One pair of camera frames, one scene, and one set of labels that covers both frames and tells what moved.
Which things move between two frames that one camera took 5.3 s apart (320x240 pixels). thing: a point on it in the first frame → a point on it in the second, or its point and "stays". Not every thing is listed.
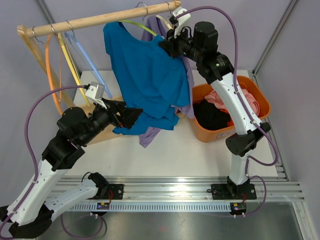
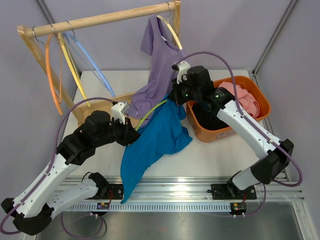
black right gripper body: x=181 y=44 → x=185 y=92
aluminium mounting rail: x=148 y=193 stays
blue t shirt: x=148 y=76 → x=163 y=133
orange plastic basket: x=250 y=83 stays
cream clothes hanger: x=164 y=19 stays
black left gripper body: x=114 y=117 → x=119 y=132
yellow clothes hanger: x=73 y=64 stays
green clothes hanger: x=139 y=24 → x=149 y=113
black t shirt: x=208 y=117 stays
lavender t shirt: x=152 y=24 → x=164 y=57
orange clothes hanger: x=54 y=94 stays
